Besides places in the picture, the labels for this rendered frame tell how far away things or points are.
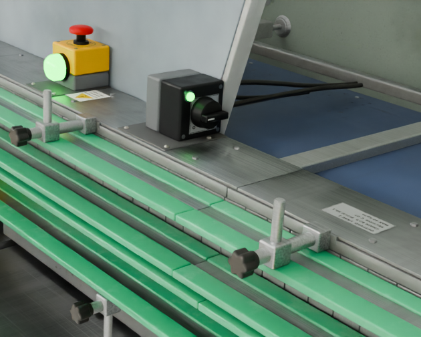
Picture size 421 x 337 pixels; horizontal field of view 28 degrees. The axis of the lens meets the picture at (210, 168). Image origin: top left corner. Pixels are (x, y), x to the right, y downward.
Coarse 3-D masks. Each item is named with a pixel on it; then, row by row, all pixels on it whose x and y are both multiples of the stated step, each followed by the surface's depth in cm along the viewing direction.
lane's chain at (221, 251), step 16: (32, 144) 140; (64, 160) 133; (208, 192) 107; (144, 208) 119; (176, 224) 113; (256, 272) 103; (368, 272) 89; (288, 288) 99; (400, 288) 86; (320, 304) 95; (368, 336) 91
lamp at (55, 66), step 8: (48, 56) 137; (56, 56) 136; (64, 56) 137; (48, 64) 136; (56, 64) 136; (64, 64) 136; (48, 72) 137; (56, 72) 136; (64, 72) 137; (56, 80) 138
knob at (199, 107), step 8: (200, 104) 116; (208, 104) 116; (216, 104) 117; (192, 112) 116; (200, 112) 115; (208, 112) 116; (216, 112) 116; (224, 112) 117; (192, 120) 117; (200, 120) 116; (208, 120) 115; (216, 120) 116; (208, 128) 117
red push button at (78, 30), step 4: (72, 28) 137; (76, 28) 137; (80, 28) 137; (84, 28) 137; (88, 28) 138; (92, 28) 139; (72, 32) 137; (76, 32) 137; (80, 32) 137; (84, 32) 137; (88, 32) 137; (92, 32) 138; (76, 36) 139; (80, 36) 138; (84, 36) 139; (76, 40) 139; (80, 40) 139; (84, 40) 139
